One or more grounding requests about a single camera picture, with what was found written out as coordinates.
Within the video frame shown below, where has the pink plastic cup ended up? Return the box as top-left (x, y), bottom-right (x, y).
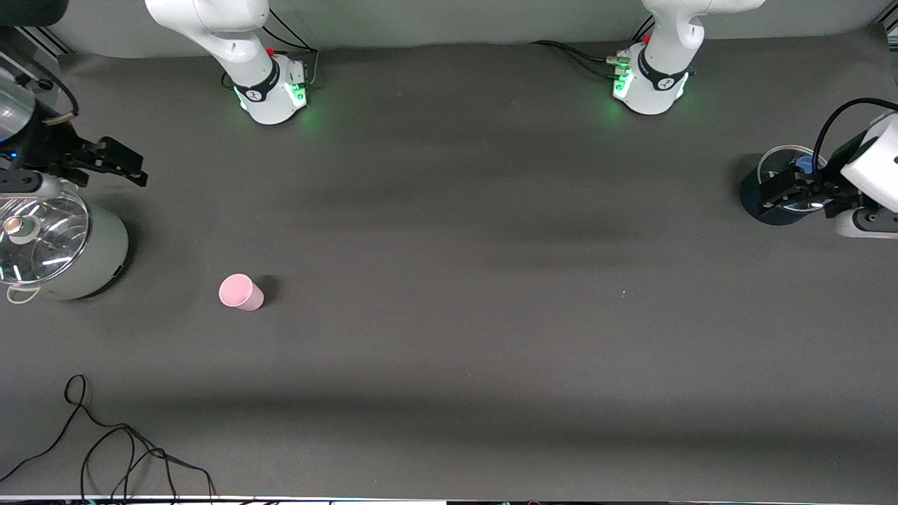
top-left (219, 274), bottom-right (265, 311)

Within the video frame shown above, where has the glass lid with blue knob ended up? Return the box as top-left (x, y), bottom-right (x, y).
top-left (761, 145), bottom-right (836, 213)

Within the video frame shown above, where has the dark blue pot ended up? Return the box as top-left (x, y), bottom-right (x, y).
top-left (740, 145), bottom-right (843, 227)

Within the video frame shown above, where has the pale green cooking pot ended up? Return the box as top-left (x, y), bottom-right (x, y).
top-left (0, 189), bottom-right (131, 304)

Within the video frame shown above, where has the black left arm base cable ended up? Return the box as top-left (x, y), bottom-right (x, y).
top-left (530, 40), bottom-right (627, 79)

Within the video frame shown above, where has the thin black table cable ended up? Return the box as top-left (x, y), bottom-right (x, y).
top-left (0, 374), bottom-right (215, 500)

